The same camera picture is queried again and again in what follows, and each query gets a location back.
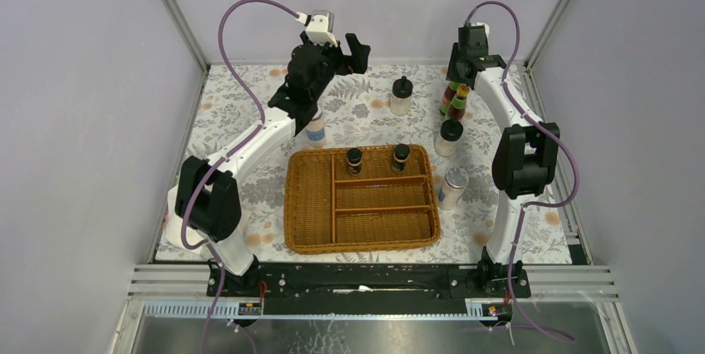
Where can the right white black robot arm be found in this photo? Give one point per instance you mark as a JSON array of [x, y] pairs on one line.
[[525, 158]]

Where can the black spout seed bottle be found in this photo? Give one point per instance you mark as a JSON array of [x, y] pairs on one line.
[[401, 97]]

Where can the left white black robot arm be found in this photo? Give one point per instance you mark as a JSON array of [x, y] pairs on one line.
[[207, 199]]

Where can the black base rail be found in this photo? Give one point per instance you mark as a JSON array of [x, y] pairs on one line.
[[361, 289]]

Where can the silver lid shaker right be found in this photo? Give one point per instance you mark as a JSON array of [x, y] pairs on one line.
[[452, 188]]

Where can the black cap white jar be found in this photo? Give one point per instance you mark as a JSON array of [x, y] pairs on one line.
[[447, 139]]

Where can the small dark spice jar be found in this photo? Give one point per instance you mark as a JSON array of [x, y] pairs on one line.
[[354, 161]]

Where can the yellow cap sauce bottle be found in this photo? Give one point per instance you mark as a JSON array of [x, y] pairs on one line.
[[448, 95], [457, 106]]

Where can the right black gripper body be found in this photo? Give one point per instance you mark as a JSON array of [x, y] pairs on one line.
[[452, 68]]

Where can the wicker divided basket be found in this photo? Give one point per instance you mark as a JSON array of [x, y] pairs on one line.
[[329, 209]]

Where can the floral table mat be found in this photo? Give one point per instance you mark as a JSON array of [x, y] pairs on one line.
[[356, 112]]

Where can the white crumpled cloth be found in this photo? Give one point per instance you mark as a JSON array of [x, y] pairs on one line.
[[173, 222]]

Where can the blue label shaker left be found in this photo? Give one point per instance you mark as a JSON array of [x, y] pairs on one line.
[[315, 131]]

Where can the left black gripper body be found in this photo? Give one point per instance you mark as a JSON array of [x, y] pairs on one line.
[[329, 62]]

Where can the black cap dark jar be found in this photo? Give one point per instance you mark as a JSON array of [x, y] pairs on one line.
[[400, 156]]

